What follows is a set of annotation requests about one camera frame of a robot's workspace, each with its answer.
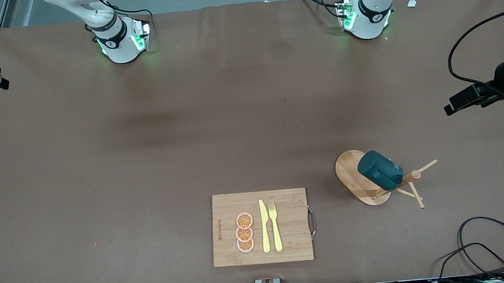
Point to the dark green cup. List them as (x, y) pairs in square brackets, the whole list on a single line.
[(380, 171)]

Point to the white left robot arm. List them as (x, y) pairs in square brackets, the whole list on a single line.
[(368, 12)]

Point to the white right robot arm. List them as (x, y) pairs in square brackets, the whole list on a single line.
[(120, 43)]

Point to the wooden mug rack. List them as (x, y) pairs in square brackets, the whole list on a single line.
[(350, 174)]

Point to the white paper scrap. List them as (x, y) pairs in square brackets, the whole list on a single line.
[(412, 2)]

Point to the bamboo cutting board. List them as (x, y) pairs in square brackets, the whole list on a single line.
[(284, 202)]

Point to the yellow plastic fork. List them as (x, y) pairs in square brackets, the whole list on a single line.
[(276, 235)]

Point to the yellow plastic knife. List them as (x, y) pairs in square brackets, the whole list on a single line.
[(265, 231)]

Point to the toy orange slice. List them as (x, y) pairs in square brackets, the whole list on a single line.
[(244, 220)]

